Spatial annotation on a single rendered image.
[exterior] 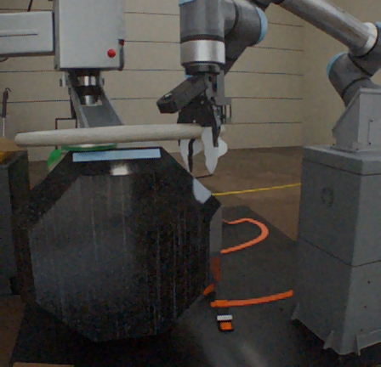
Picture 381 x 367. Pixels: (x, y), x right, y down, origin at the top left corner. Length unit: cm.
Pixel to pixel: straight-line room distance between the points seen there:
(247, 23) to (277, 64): 739
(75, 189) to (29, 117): 553
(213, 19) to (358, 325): 140
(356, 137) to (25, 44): 167
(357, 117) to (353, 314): 80
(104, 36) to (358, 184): 108
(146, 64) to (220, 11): 640
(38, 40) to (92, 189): 101
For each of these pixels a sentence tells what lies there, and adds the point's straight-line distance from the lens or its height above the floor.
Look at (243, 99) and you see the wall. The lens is 787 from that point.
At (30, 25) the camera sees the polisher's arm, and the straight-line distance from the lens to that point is 225.
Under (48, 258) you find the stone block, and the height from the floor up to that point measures 48.
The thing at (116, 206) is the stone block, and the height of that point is 66.
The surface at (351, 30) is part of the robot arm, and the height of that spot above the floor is 133.
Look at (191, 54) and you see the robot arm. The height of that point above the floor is 115.
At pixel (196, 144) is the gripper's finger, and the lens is 84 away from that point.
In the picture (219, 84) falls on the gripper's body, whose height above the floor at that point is 109.
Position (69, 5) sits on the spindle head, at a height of 139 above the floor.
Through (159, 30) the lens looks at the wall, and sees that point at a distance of 733.
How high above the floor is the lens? 107
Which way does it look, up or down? 12 degrees down
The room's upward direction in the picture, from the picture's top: straight up
